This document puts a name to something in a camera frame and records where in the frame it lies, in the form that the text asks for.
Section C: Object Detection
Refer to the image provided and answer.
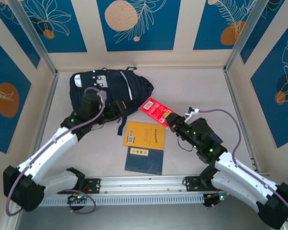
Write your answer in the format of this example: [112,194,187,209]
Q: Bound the red packet with barcode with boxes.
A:
[139,97,179,129]

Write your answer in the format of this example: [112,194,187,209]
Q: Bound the navy blue backpack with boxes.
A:
[69,67,154,136]

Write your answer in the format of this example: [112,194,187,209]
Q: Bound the blue book with yellow label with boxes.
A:
[124,146,164,176]

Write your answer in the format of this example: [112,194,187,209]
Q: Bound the aluminium table side rail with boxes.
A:
[223,68,261,173]
[25,71,61,178]

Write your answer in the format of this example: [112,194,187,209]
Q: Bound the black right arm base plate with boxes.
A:
[183,175,230,192]

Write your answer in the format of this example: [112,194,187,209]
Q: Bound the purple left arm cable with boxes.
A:
[5,87,106,217]

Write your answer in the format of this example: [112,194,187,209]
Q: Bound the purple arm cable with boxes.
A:
[196,108,288,227]
[5,87,106,217]

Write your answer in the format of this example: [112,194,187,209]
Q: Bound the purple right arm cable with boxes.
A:
[196,108,288,227]

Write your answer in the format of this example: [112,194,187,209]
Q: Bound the aluminium mounting rail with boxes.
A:
[42,173,272,197]

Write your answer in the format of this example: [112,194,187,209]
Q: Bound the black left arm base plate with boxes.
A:
[57,177,102,195]

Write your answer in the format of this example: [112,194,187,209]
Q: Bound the grey slotted cable duct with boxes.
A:
[38,194,205,207]

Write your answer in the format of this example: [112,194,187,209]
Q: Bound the aluminium frame post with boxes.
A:
[6,0,59,77]
[223,0,273,73]

